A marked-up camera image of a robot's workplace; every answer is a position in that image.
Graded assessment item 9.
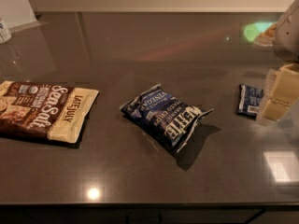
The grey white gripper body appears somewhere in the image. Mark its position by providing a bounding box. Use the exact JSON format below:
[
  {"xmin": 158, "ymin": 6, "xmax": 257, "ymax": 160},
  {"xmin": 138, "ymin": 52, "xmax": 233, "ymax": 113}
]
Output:
[{"xmin": 273, "ymin": 0, "xmax": 299, "ymax": 63}]

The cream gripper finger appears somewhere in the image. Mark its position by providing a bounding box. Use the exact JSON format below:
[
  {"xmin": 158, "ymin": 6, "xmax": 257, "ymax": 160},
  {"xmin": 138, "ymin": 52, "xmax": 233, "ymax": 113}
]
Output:
[
  {"xmin": 256, "ymin": 97, "xmax": 290, "ymax": 125},
  {"xmin": 264, "ymin": 63, "xmax": 299, "ymax": 105}
]

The blue Kettle chips bag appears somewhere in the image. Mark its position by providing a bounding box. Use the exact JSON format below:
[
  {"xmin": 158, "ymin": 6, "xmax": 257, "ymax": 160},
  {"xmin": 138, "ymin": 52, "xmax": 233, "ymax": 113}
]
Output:
[{"xmin": 120, "ymin": 84, "xmax": 213, "ymax": 153}]

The white bottle with label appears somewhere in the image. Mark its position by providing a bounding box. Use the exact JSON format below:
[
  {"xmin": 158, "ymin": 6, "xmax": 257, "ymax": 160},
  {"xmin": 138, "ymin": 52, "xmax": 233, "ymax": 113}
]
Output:
[{"xmin": 0, "ymin": 17, "xmax": 12, "ymax": 44}]

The blue RXBAR blueberry bar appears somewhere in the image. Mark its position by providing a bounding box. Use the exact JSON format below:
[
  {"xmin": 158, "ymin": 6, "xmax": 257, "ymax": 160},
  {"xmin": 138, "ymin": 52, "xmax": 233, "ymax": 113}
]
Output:
[{"xmin": 237, "ymin": 84, "xmax": 263, "ymax": 118}]

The Late July Sea Salt bag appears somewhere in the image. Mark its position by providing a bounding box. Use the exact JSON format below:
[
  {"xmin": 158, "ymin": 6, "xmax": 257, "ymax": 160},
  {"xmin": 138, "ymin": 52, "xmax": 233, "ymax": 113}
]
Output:
[{"xmin": 0, "ymin": 81, "xmax": 99, "ymax": 144}]

